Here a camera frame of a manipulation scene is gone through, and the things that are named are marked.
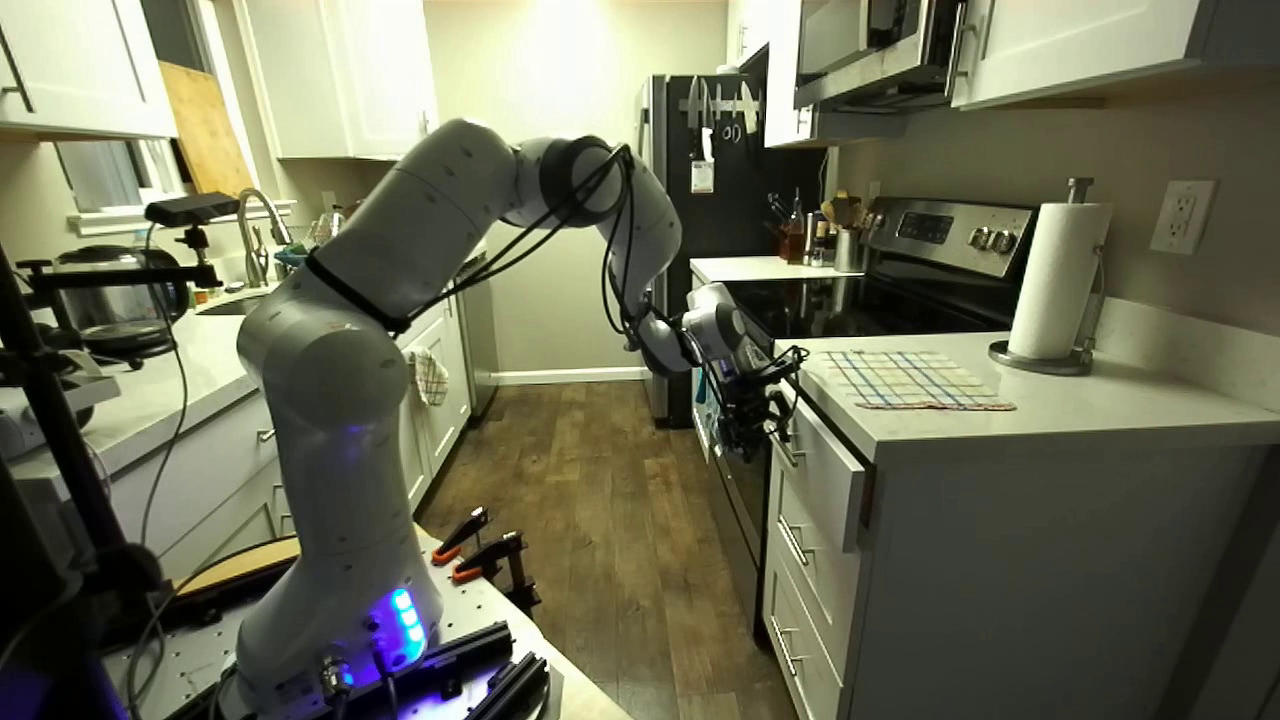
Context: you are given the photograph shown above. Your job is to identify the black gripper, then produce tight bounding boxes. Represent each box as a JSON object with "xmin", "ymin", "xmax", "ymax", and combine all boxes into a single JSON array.
[{"xmin": 717, "ymin": 340, "xmax": 811, "ymax": 458}]

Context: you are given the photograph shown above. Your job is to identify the white drawer with wooden sides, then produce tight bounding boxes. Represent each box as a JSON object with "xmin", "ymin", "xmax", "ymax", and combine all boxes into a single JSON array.
[{"xmin": 775, "ymin": 392, "xmax": 879, "ymax": 558}]

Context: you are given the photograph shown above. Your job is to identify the white tall middle drawer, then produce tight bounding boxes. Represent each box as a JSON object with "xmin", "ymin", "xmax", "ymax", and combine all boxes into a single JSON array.
[{"xmin": 762, "ymin": 466, "xmax": 865, "ymax": 674}]

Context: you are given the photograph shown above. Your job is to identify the white drawer near floor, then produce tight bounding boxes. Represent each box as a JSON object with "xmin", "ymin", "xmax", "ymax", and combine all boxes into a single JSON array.
[{"xmin": 758, "ymin": 572, "xmax": 848, "ymax": 720}]

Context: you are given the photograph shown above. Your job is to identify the white three drawer cabinet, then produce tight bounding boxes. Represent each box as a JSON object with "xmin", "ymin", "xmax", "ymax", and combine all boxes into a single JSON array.
[{"xmin": 757, "ymin": 330, "xmax": 1280, "ymax": 720}]

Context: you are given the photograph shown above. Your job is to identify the white base cabinet with counter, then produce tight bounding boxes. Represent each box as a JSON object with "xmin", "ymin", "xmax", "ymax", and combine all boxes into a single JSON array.
[{"xmin": 688, "ymin": 254, "xmax": 869, "ymax": 338}]

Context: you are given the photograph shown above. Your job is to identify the checkered dish mat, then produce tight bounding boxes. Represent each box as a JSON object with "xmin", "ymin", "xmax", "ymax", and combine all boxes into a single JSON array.
[{"xmin": 822, "ymin": 350, "xmax": 1021, "ymax": 415}]

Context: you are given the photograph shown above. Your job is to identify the red vase with twigs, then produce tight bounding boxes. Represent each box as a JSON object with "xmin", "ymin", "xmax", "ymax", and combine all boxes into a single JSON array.
[{"xmin": 775, "ymin": 184, "xmax": 811, "ymax": 270}]

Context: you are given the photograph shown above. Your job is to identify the utensil crock with wooden spoons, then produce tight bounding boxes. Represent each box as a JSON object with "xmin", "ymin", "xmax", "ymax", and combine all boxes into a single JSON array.
[{"xmin": 820, "ymin": 194, "xmax": 869, "ymax": 277}]

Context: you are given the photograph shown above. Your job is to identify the black refrigerator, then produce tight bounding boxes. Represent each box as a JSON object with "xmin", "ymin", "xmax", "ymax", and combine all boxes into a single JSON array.
[{"xmin": 647, "ymin": 71, "xmax": 830, "ymax": 431}]

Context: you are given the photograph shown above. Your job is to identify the stainless black electric stove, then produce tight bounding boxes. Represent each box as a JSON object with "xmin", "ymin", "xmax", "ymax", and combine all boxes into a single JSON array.
[{"xmin": 693, "ymin": 196, "xmax": 1039, "ymax": 632}]

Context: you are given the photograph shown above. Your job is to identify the magnetic knife strip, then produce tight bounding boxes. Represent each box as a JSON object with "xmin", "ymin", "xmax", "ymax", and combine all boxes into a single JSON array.
[{"xmin": 674, "ymin": 79, "xmax": 762, "ymax": 132}]

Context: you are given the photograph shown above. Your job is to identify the white paper towel roll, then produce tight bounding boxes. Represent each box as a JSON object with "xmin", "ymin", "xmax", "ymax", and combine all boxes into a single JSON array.
[{"xmin": 1009, "ymin": 196, "xmax": 1111, "ymax": 366}]

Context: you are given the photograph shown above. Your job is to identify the stainless over range microwave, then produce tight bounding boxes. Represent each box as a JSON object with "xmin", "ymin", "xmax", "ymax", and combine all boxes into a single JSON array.
[{"xmin": 790, "ymin": 0, "xmax": 966, "ymax": 114}]

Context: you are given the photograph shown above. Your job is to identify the white round hanging trivet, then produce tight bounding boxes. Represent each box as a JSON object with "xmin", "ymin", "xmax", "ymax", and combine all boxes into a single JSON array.
[{"xmin": 403, "ymin": 343, "xmax": 457, "ymax": 414}]

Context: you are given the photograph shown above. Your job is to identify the metal breadboard plate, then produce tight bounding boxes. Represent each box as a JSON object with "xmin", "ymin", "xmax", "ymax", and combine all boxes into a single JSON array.
[{"xmin": 105, "ymin": 533, "xmax": 573, "ymax": 720}]

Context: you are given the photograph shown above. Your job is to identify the black aluminium rails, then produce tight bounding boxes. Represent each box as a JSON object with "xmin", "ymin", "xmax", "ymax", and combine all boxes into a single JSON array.
[{"xmin": 384, "ymin": 616, "xmax": 552, "ymax": 720}]

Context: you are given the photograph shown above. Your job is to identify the curved metal sink faucet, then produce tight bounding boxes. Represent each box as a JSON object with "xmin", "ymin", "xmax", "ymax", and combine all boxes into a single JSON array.
[{"xmin": 236, "ymin": 184, "xmax": 296, "ymax": 294}]

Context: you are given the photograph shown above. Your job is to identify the robot mounting table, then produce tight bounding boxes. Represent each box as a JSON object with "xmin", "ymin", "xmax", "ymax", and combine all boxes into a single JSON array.
[{"xmin": 105, "ymin": 525, "xmax": 632, "ymax": 720}]

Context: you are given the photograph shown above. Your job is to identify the white sink counter cabinet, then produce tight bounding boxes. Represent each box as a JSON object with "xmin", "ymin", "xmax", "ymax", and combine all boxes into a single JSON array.
[{"xmin": 0, "ymin": 273, "xmax": 474, "ymax": 582}]

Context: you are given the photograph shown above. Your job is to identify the wooden cutting board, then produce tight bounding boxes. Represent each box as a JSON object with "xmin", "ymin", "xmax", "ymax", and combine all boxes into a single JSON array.
[{"xmin": 156, "ymin": 57, "xmax": 255, "ymax": 203}]

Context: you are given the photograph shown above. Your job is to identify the black round pot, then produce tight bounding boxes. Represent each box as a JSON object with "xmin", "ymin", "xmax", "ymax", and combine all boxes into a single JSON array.
[{"xmin": 51, "ymin": 242, "xmax": 183, "ymax": 374}]

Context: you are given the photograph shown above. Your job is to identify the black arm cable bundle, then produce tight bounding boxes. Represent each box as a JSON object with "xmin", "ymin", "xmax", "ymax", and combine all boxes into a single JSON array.
[{"xmin": 397, "ymin": 140, "xmax": 647, "ymax": 343}]

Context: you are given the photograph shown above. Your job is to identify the white wall cabinet beside fridge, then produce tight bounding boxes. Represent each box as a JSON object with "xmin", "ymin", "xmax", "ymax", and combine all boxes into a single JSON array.
[{"xmin": 723, "ymin": 0, "xmax": 822, "ymax": 151}]

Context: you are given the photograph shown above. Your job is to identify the orange handled black clamp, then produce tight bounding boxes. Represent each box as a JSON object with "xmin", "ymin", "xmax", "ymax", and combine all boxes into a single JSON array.
[
  {"xmin": 428, "ymin": 500, "xmax": 497, "ymax": 572},
  {"xmin": 447, "ymin": 529, "xmax": 540, "ymax": 611}
]

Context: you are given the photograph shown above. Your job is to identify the white wall outlet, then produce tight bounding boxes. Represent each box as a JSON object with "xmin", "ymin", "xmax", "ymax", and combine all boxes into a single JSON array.
[{"xmin": 1149, "ymin": 177, "xmax": 1218, "ymax": 260}]

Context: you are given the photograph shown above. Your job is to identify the white wall cabinet over drawers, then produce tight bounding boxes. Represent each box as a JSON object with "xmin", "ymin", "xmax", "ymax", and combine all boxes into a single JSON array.
[{"xmin": 953, "ymin": 0, "xmax": 1280, "ymax": 114}]

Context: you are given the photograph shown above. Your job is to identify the white tall wall cabinet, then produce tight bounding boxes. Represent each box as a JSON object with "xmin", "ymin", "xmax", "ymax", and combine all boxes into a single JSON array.
[{"xmin": 242, "ymin": 0, "xmax": 440, "ymax": 166}]

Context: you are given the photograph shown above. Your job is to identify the black camera tripod stand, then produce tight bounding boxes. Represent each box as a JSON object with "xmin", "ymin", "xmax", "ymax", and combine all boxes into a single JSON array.
[{"xmin": 0, "ymin": 194, "xmax": 242, "ymax": 653}]

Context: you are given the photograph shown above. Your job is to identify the white wall cabinet with handle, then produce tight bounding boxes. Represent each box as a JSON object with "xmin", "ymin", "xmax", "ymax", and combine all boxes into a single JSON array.
[{"xmin": 0, "ymin": 0, "xmax": 178, "ymax": 140}]

